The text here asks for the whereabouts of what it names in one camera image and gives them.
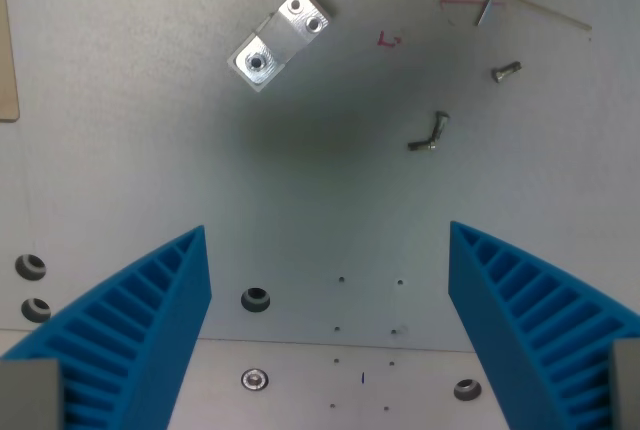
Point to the machined aluminium bracket block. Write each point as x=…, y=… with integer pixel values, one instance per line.
x=280, y=37

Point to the small silver socket screw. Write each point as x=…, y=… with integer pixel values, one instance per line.
x=439, y=125
x=507, y=71
x=423, y=145

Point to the silver countersunk table screw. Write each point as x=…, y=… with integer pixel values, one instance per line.
x=254, y=380

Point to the silver hex allen key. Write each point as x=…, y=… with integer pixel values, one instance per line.
x=525, y=6

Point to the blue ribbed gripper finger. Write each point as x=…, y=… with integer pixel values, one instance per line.
x=520, y=330
x=135, y=330

